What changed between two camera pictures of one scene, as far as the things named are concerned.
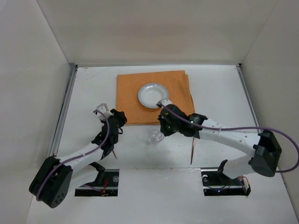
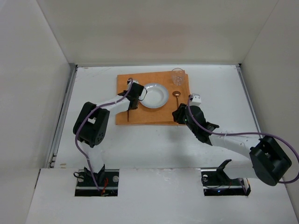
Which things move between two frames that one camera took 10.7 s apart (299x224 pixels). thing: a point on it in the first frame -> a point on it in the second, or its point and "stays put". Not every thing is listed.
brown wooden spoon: [193, 149] -> [176, 93]
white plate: [150, 94] stays put
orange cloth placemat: [176, 83] stays put
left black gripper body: [108, 143] -> [134, 100]
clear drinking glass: [154, 136] -> [177, 75]
